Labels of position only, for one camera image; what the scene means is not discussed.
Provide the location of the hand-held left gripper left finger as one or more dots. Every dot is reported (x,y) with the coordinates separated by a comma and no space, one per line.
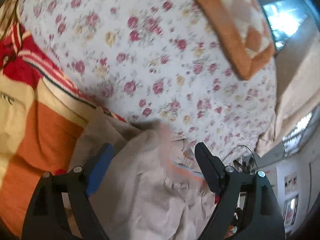
(100,170)

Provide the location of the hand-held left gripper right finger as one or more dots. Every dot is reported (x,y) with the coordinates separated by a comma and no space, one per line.
(207,165)

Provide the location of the beige zip jacket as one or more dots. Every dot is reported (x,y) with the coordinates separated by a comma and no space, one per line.
(150,192)

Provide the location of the orange red printed bedsheet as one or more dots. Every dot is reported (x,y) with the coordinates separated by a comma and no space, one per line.
(42,130)

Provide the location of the beige curtain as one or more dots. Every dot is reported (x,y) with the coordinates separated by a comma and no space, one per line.
(297,92)

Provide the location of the floral white quilt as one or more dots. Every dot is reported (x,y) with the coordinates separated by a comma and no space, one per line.
(150,55)

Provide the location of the orange checkered pillow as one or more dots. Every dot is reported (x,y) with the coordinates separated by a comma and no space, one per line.
(240,35)

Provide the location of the window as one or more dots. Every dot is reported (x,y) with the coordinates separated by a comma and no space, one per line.
(282,12)

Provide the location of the beige crumpled cloth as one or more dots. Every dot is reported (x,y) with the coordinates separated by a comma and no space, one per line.
(8,15)

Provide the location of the wall poster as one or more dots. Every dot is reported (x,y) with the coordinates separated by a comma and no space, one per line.
(291,210)
(290,183)

